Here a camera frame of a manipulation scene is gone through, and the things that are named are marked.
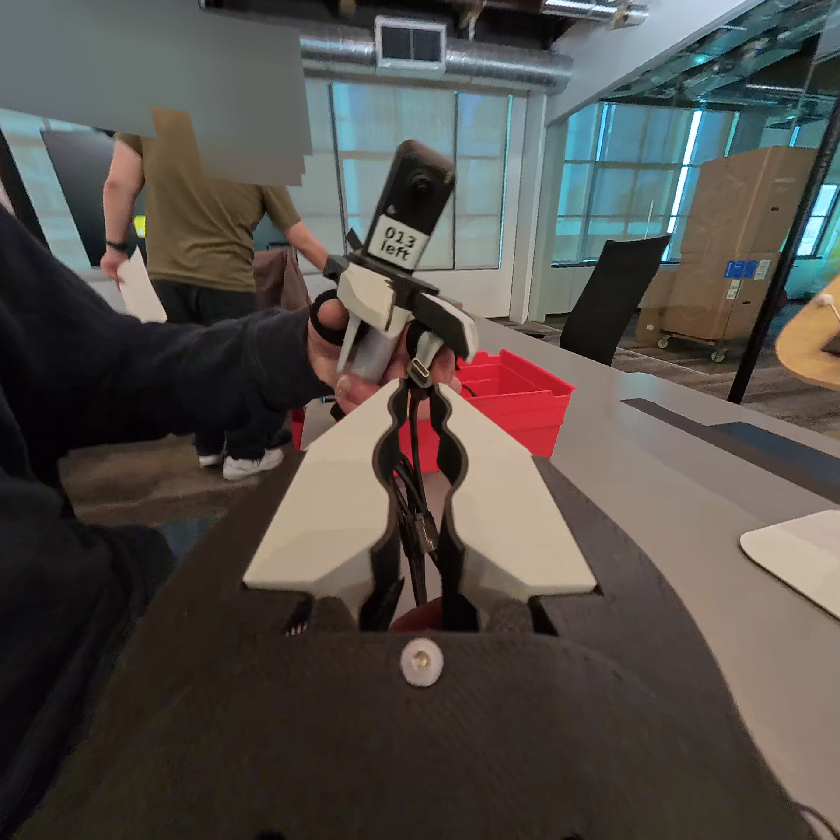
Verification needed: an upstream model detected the person's left forearm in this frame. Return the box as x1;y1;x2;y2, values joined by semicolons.
79;296;329;441

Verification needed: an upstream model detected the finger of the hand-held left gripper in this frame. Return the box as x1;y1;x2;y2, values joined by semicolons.
342;269;410;332
414;300;480;362

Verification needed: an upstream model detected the brown jacket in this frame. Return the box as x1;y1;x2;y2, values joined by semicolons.
254;247;312;316

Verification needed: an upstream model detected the thick smooth black cable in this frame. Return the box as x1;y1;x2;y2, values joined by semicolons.
388;381;441;618

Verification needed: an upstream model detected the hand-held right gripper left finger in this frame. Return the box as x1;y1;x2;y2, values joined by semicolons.
246;381;401;598

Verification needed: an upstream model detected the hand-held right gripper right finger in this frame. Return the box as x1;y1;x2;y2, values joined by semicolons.
440;388;598;605

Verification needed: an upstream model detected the black display screen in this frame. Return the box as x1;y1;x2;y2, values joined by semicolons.
40;125;122;235

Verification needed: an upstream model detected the person's left hand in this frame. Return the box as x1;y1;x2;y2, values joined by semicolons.
306;296;460;414

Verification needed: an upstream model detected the person's right hand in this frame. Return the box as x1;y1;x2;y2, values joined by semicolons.
392;598;450;634

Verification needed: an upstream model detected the red plastic bin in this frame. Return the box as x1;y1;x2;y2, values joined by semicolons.
292;348;574;473

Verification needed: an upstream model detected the silver ceiling duct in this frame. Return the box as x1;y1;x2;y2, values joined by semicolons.
296;14;574;93

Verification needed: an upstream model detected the stack of cardboard boxes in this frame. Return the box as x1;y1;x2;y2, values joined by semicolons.
640;145;840;362

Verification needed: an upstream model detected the white paper sheet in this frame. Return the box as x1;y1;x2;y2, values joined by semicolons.
119;250;169;324

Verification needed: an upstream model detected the white stand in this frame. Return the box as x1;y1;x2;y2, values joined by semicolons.
739;510;840;620

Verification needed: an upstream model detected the black tripod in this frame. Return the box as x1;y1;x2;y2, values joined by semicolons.
729;14;840;404

